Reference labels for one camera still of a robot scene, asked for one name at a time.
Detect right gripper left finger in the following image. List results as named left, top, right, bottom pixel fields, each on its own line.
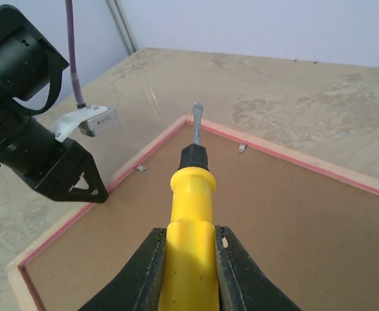
left=79, top=228, right=167, bottom=311

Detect yellow handled screwdriver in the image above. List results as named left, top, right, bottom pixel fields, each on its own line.
left=158, top=102, right=220, bottom=310

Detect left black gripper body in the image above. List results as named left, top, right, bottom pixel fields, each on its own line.
left=1, top=139, right=90, bottom=202

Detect left aluminium corner post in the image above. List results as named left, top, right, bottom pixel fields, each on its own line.
left=106, top=0, right=139, bottom=55

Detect pink wooden photo frame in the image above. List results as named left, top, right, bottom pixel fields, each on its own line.
left=6, top=116, right=379, bottom=310

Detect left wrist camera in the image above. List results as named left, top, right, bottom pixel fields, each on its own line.
left=49, top=105, right=119, bottom=143

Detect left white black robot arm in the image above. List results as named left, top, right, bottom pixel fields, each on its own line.
left=0, top=5, right=111, bottom=203

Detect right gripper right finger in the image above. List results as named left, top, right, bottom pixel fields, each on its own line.
left=215, top=225, right=300, bottom=310

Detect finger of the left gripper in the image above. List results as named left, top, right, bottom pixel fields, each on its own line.
left=67, top=155, right=108, bottom=203

